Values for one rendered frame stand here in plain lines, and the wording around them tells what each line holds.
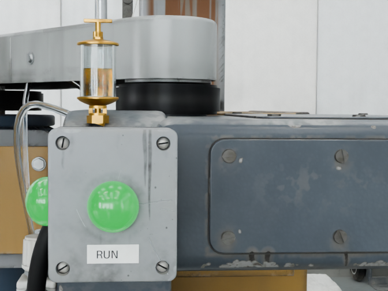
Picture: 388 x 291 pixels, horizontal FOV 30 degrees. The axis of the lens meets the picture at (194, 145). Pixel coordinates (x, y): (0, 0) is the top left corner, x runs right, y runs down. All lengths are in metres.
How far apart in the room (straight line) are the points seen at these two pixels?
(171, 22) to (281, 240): 0.20
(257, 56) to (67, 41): 5.09
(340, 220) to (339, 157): 0.04
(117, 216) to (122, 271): 0.04
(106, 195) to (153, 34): 0.21
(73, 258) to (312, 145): 0.17
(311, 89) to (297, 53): 0.30
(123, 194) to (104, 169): 0.02
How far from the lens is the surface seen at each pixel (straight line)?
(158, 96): 0.58
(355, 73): 5.92
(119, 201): 0.41
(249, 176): 0.48
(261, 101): 5.73
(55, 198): 0.43
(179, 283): 0.79
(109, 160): 0.42
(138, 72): 0.59
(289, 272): 0.75
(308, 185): 0.49
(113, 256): 0.43
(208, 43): 0.61
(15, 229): 0.87
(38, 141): 0.86
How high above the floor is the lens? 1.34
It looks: 3 degrees down
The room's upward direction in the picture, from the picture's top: straight up
